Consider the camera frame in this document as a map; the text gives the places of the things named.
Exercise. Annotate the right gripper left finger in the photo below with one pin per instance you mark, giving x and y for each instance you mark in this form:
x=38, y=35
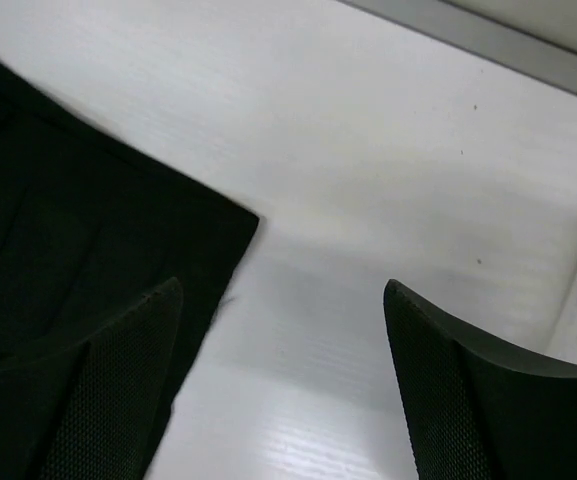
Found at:
x=80, y=402

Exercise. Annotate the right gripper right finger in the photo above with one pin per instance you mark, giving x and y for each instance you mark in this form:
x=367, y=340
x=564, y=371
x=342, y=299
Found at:
x=477, y=406

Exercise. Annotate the black skirt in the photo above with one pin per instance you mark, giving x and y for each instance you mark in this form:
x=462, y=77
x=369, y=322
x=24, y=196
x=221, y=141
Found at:
x=87, y=224

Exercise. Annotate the aluminium table edge rail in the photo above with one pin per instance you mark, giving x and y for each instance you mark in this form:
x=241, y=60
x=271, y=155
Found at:
x=512, y=48

